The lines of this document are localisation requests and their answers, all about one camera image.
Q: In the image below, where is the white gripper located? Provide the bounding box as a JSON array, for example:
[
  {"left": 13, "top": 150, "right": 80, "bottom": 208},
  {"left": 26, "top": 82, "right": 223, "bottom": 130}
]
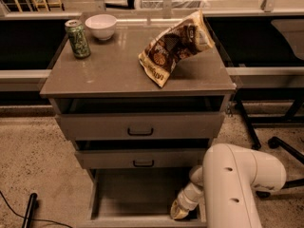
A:
[{"left": 170, "top": 182, "right": 203, "bottom": 220}]

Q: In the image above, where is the grey bottom drawer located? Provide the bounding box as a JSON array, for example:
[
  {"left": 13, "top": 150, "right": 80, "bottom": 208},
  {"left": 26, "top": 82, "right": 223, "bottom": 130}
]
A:
[{"left": 77, "top": 167, "right": 206, "bottom": 228}]

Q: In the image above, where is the grey drawer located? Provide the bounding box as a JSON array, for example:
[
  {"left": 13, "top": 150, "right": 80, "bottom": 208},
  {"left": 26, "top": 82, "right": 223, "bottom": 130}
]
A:
[
  {"left": 77, "top": 167, "right": 206, "bottom": 228},
  {"left": 50, "top": 95, "right": 228, "bottom": 142},
  {"left": 75, "top": 139, "right": 209, "bottom": 169}
]

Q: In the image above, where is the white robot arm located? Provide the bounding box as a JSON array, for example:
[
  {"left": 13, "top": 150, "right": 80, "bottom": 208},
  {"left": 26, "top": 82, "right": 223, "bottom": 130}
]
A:
[{"left": 170, "top": 143, "right": 286, "bottom": 228}]

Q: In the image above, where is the grey middle drawer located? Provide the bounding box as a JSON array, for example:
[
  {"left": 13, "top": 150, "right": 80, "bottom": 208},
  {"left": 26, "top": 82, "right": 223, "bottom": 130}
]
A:
[{"left": 75, "top": 139, "right": 209, "bottom": 169}]

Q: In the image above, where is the grey drawer cabinet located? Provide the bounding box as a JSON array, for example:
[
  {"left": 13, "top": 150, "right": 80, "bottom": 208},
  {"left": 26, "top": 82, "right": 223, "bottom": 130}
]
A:
[{"left": 39, "top": 10, "right": 238, "bottom": 176}]

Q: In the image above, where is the grey top drawer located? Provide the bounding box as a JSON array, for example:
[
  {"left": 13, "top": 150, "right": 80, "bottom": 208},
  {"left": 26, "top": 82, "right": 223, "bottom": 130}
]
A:
[{"left": 50, "top": 95, "right": 228, "bottom": 142}]

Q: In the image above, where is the black office chair base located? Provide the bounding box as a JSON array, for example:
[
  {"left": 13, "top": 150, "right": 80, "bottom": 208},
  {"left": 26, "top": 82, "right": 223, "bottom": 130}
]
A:
[{"left": 268, "top": 137, "right": 304, "bottom": 189}]

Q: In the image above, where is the black stand leg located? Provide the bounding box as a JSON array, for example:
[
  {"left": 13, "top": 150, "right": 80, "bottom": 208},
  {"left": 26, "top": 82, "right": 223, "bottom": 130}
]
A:
[{"left": 22, "top": 193, "right": 38, "bottom": 228}]

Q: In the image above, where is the brown chip bag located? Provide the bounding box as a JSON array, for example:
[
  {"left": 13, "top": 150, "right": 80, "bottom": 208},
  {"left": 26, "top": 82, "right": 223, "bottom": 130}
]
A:
[{"left": 139, "top": 10, "right": 215, "bottom": 88}]

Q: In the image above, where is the green soda can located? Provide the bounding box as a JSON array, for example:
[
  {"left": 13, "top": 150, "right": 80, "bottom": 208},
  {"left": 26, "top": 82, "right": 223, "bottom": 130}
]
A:
[{"left": 65, "top": 19, "right": 91, "bottom": 59}]

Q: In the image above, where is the white bowl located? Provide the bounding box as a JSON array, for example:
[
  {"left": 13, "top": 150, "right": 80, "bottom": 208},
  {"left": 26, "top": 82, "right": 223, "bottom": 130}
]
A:
[{"left": 85, "top": 14, "right": 117, "bottom": 41}]

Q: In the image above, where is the black floor cable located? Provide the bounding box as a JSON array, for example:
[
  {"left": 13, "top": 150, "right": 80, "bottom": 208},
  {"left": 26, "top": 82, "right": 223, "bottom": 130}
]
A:
[{"left": 0, "top": 190, "right": 74, "bottom": 228}]

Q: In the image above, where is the black table leg frame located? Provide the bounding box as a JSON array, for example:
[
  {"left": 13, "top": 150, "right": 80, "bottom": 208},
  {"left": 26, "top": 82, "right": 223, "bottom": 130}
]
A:
[{"left": 235, "top": 96, "right": 304, "bottom": 150}]

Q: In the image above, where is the wire basket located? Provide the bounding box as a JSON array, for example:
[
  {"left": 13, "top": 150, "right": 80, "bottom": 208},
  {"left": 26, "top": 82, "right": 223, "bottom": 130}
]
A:
[{"left": 135, "top": 0, "right": 210, "bottom": 10}]

